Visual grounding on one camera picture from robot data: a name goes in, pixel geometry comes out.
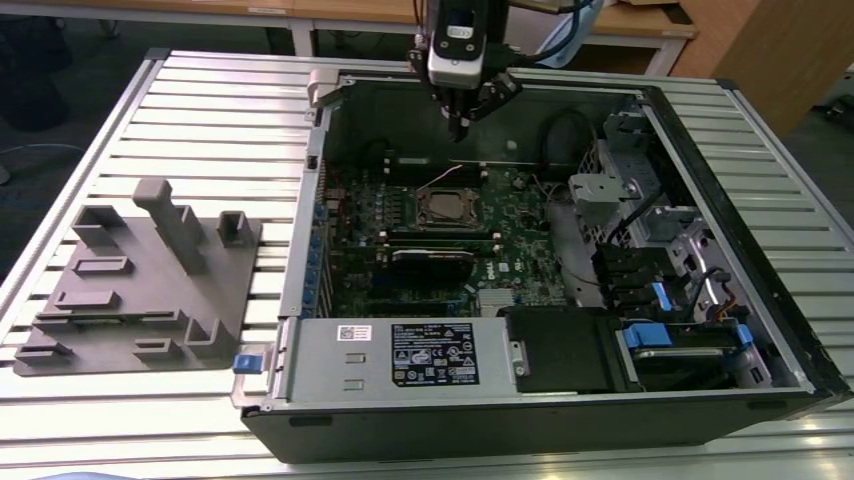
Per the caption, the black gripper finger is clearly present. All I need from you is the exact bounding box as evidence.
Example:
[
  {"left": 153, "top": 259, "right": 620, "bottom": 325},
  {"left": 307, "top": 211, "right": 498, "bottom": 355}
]
[
  {"left": 459, "top": 73, "right": 524, "bottom": 144},
  {"left": 432, "top": 88, "right": 472, "bottom": 144}
]

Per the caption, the black PC case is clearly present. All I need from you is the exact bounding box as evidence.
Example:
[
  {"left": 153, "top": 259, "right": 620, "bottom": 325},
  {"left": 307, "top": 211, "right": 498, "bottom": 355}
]
[{"left": 228, "top": 69, "right": 854, "bottom": 465}]

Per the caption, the hard disk in blue carrier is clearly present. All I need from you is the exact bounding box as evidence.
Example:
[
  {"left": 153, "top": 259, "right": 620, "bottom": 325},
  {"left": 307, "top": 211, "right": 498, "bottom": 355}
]
[{"left": 616, "top": 319, "right": 759, "bottom": 394}]

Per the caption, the wire locking lever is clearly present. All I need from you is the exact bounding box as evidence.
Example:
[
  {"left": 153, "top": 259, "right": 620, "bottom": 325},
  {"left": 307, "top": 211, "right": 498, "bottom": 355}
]
[{"left": 424, "top": 163, "right": 467, "bottom": 191}]

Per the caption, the wooden cabinet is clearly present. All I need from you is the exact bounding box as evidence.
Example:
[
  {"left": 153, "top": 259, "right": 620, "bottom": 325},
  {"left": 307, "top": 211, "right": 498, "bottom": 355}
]
[{"left": 672, "top": 0, "right": 854, "bottom": 137}]

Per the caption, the CPU socket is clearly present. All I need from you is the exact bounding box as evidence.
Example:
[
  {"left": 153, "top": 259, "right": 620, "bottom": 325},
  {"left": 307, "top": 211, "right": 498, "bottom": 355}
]
[{"left": 412, "top": 185, "right": 484, "bottom": 232}]

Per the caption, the CPU with silver top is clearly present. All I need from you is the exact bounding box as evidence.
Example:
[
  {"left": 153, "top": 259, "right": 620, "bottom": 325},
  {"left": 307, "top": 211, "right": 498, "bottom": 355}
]
[{"left": 430, "top": 194, "right": 470, "bottom": 222}]

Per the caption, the silver power supply unit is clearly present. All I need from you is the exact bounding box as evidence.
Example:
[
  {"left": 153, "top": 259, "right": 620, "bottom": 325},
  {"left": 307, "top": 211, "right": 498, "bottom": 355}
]
[{"left": 283, "top": 316, "right": 520, "bottom": 402}]

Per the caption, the graphics card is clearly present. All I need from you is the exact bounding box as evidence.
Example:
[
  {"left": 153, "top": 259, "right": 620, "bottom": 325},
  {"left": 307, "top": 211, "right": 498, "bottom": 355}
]
[{"left": 388, "top": 246, "right": 479, "bottom": 285}]

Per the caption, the grey parts rack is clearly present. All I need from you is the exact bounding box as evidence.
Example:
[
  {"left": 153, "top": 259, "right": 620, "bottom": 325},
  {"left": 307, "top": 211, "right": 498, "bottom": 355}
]
[{"left": 11, "top": 177, "right": 266, "bottom": 378}]

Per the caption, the metal socket cover frame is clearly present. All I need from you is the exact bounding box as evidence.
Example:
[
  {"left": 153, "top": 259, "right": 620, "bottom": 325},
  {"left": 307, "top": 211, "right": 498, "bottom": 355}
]
[{"left": 418, "top": 188, "right": 480, "bottom": 229}]

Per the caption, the green motherboard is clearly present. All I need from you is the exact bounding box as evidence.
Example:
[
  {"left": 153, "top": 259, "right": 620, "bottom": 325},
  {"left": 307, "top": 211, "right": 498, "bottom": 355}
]
[{"left": 323, "top": 162, "right": 582, "bottom": 320}]

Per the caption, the wooden desk white frame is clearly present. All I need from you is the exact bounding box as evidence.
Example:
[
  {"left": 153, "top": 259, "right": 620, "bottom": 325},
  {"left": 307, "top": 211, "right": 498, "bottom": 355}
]
[
  {"left": 292, "top": 0, "right": 701, "bottom": 77},
  {"left": 0, "top": 0, "right": 302, "bottom": 57}
]

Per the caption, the silver finned heat sink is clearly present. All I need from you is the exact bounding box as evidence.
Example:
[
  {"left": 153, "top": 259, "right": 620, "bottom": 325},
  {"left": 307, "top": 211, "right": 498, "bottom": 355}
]
[{"left": 476, "top": 287, "right": 523, "bottom": 308}]

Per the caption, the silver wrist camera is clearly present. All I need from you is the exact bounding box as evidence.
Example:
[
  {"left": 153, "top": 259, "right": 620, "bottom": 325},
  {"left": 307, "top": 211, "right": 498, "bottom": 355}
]
[{"left": 424, "top": 0, "right": 490, "bottom": 92}]

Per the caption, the grey case latch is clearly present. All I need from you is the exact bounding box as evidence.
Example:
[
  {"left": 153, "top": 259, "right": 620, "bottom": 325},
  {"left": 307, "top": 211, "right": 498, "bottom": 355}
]
[{"left": 306, "top": 68, "right": 343, "bottom": 109}]

